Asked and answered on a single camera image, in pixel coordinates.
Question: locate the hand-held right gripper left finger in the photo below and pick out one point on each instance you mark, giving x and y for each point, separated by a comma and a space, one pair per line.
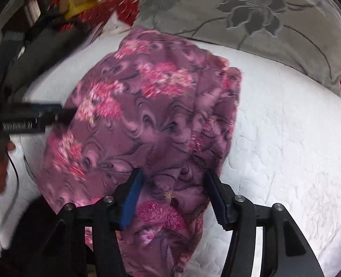
130, 202

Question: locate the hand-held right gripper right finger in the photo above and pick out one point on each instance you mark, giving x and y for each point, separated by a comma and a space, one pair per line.
218, 205

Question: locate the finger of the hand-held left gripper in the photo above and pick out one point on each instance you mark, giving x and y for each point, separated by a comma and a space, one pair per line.
49, 117

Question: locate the purple floral garment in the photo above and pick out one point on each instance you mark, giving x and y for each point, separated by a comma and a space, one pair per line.
159, 106

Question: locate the dark grey cloth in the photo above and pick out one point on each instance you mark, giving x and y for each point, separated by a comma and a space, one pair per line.
49, 52

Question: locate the white quilted bed cover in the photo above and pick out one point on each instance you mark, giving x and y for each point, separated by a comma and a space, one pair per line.
274, 150

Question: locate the yellow packet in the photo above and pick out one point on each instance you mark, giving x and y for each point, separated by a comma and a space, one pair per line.
81, 7

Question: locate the red printed blanket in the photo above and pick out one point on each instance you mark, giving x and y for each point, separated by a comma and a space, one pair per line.
127, 5

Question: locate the grey floral pillow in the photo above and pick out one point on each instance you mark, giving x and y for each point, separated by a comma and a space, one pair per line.
216, 5

